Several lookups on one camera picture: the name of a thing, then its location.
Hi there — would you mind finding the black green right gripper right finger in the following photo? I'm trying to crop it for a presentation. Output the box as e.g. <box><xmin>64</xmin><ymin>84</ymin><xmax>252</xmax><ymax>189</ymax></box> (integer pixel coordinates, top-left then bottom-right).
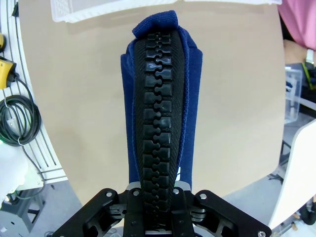
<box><xmin>172</xmin><ymin>188</ymin><xmax>272</xmax><ymax>237</ymax></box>

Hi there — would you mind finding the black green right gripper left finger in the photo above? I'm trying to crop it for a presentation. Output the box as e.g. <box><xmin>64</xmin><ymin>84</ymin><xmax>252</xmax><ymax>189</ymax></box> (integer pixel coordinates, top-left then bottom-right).
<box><xmin>51</xmin><ymin>188</ymin><xmax>147</xmax><ymax>237</ymax></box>

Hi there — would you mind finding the navy blue zipper pouch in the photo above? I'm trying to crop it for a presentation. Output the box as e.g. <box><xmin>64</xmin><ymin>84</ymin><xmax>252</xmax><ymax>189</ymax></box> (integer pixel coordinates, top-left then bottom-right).
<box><xmin>120</xmin><ymin>10</ymin><xmax>203</xmax><ymax>224</ymax></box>

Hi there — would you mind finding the person's left forearm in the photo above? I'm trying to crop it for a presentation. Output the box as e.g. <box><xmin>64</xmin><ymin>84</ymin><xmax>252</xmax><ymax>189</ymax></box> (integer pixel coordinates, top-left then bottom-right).
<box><xmin>282</xmin><ymin>39</ymin><xmax>316</xmax><ymax>68</ymax></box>

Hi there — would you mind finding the grey metal stand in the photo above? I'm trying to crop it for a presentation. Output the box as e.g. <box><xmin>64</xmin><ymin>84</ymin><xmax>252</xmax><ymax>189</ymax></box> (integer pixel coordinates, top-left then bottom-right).
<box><xmin>0</xmin><ymin>194</ymin><xmax>47</xmax><ymax>237</ymax></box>

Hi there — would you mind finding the clear plastic storage box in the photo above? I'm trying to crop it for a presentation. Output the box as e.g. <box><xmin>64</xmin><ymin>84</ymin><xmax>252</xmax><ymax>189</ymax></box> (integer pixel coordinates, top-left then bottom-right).
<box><xmin>284</xmin><ymin>64</ymin><xmax>304</xmax><ymax>124</ymax></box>

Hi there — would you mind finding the black bag with green trim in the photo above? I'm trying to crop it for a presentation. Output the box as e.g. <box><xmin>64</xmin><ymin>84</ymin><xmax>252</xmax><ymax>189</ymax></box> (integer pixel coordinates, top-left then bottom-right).
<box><xmin>301</xmin><ymin>61</ymin><xmax>316</xmax><ymax>111</ymax></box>

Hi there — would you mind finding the yellow emergency stop button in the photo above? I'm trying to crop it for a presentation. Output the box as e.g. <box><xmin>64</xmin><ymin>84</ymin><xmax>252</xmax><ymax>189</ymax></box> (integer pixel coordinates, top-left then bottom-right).
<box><xmin>0</xmin><ymin>56</ymin><xmax>17</xmax><ymax>90</ymax></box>

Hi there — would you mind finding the white wrist watch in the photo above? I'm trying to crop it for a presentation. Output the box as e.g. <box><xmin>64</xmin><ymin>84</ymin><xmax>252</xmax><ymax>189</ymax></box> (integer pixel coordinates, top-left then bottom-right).
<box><xmin>305</xmin><ymin>48</ymin><xmax>316</xmax><ymax>66</ymax></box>

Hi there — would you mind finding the person in pink shirt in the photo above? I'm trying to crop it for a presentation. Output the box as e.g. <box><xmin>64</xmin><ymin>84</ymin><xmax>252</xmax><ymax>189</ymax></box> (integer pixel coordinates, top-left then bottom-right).
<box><xmin>276</xmin><ymin>0</ymin><xmax>316</xmax><ymax>50</ymax></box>

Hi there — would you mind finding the white aluminium rail base plate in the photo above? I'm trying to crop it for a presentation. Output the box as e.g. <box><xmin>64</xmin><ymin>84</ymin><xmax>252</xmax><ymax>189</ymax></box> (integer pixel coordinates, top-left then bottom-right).
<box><xmin>0</xmin><ymin>0</ymin><xmax>69</xmax><ymax>185</ymax></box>

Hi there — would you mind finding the black coiled cable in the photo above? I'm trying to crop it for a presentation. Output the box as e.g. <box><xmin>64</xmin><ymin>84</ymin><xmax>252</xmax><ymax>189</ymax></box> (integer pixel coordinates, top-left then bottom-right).
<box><xmin>0</xmin><ymin>95</ymin><xmax>42</xmax><ymax>147</ymax></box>

